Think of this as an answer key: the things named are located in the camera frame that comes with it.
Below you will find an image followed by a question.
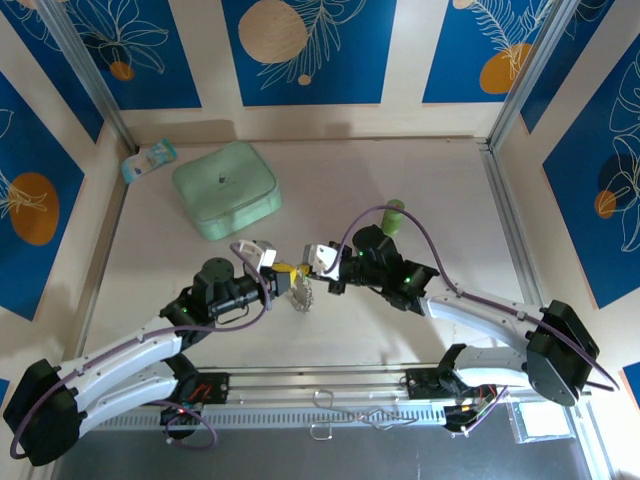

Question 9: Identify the green cylindrical can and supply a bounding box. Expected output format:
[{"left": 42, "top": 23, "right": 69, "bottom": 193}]
[{"left": 380, "top": 198, "right": 407, "bottom": 236}]

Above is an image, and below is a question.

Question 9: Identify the aluminium side rail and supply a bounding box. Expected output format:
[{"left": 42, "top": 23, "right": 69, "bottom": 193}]
[{"left": 480, "top": 144, "right": 549, "bottom": 309}]

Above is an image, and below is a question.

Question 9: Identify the silver wire hanger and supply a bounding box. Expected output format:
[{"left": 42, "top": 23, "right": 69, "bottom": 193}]
[{"left": 309, "top": 389, "right": 419, "bottom": 442}]

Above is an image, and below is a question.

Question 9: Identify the grey metal bracket plate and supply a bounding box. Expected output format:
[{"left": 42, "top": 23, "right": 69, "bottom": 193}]
[{"left": 507, "top": 399, "right": 576, "bottom": 444}]

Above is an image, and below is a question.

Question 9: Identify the aluminium frame post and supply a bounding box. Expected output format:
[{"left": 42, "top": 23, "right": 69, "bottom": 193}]
[
  {"left": 487, "top": 0, "right": 581, "bottom": 149},
  {"left": 37, "top": 0, "right": 140, "bottom": 154}
]

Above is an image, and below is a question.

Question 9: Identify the mint green zip case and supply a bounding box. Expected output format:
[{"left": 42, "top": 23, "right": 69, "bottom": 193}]
[{"left": 171, "top": 140, "right": 284, "bottom": 243}]

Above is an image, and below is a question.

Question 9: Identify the wet wipes packet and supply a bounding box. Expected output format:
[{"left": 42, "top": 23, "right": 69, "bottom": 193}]
[{"left": 121, "top": 138, "right": 179, "bottom": 184}]

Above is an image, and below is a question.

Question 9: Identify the silver keyring with chain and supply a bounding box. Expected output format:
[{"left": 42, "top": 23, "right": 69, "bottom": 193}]
[{"left": 289, "top": 272, "right": 316, "bottom": 315}]

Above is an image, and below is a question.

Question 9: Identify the grey slotted cable duct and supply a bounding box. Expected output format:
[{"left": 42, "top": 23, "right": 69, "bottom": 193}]
[{"left": 82, "top": 403, "right": 451, "bottom": 432}]

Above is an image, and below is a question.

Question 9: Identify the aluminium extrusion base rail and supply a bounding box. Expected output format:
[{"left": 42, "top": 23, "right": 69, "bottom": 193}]
[{"left": 194, "top": 365, "right": 451, "bottom": 404}]

